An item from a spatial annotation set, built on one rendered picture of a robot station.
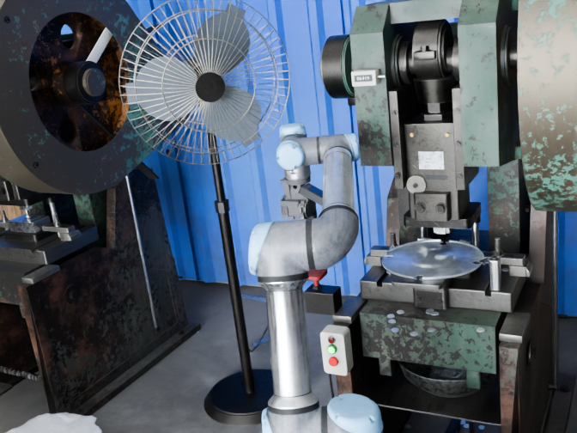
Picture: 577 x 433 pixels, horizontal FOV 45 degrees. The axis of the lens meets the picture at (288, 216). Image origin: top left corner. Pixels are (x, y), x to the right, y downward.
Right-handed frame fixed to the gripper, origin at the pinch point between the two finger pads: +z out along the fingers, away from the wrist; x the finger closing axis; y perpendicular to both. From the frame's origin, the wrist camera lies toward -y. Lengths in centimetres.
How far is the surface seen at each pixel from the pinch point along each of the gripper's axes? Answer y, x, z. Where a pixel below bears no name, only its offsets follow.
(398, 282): -28.4, 6.9, 7.1
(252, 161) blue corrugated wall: 96, -132, 11
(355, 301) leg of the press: -9.3, -6.3, 21.0
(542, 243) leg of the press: -59, -45, 14
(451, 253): -37.7, -13.7, 6.4
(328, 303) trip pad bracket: -4.8, 3.2, 17.9
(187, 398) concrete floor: 80, -28, 85
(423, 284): -35.4, 7.1, 7.2
